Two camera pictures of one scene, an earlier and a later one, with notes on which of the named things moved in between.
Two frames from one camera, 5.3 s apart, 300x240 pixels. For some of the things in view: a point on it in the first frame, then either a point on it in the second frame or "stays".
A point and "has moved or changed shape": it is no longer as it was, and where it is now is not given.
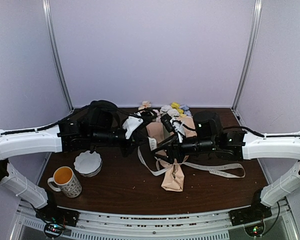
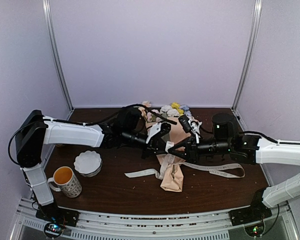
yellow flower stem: x=176 y=105 stays
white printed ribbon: x=153 y=145 has moved or changed shape
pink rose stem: x=158 y=115 has moved or changed shape
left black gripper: x=137 y=138 to x=156 y=145
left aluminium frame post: x=56 y=54 stays
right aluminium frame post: x=251 y=46 stays
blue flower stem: x=185 y=108 stays
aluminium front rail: x=155 y=223 stays
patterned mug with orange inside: x=66 y=181 stays
